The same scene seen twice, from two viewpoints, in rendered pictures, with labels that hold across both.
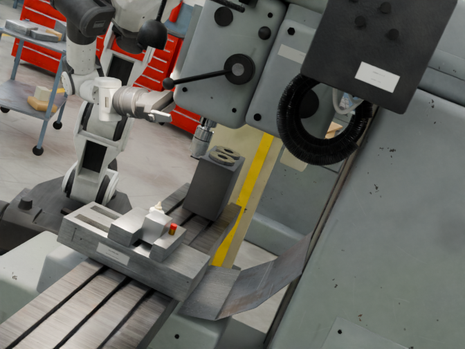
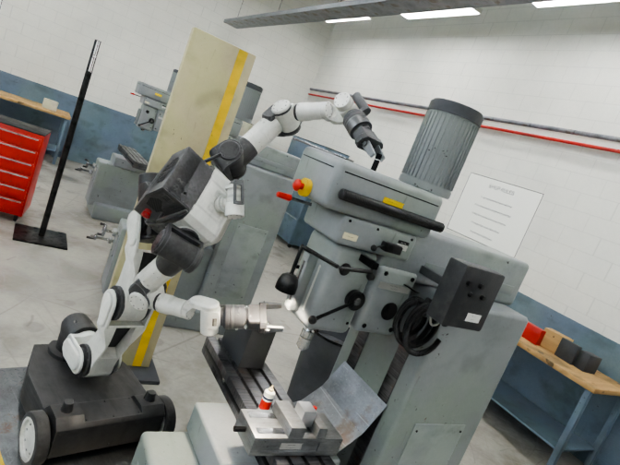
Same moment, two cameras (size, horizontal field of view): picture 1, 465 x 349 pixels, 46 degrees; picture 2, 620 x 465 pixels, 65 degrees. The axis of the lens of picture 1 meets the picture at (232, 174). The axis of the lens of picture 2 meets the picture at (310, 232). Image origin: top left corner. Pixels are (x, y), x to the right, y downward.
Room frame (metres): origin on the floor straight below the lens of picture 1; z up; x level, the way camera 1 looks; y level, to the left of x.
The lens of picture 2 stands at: (0.17, 1.29, 1.88)
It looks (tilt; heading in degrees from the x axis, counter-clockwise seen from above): 9 degrees down; 320
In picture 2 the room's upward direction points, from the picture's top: 21 degrees clockwise
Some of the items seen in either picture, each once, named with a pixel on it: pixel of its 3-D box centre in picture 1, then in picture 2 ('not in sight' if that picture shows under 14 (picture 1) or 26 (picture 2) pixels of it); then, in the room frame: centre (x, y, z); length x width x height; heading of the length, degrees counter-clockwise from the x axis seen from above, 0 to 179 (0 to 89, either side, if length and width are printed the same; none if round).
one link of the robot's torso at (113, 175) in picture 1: (90, 183); (92, 353); (2.17, 0.55, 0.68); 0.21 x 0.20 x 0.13; 8
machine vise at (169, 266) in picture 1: (138, 242); (291, 427); (1.24, 0.16, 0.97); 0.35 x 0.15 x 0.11; 81
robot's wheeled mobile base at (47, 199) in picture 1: (83, 203); (89, 375); (2.14, 0.55, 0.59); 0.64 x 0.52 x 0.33; 7
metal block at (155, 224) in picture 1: (155, 228); (304, 413); (1.23, 0.13, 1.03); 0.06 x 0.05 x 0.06; 171
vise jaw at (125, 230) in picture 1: (133, 226); (288, 418); (1.24, 0.18, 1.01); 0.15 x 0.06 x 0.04; 171
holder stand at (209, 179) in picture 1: (215, 180); (248, 335); (1.80, 0.05, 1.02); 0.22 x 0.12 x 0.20; 175
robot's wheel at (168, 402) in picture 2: not in sight; (160, 418); (1.93, 0.25, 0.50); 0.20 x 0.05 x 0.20; 7
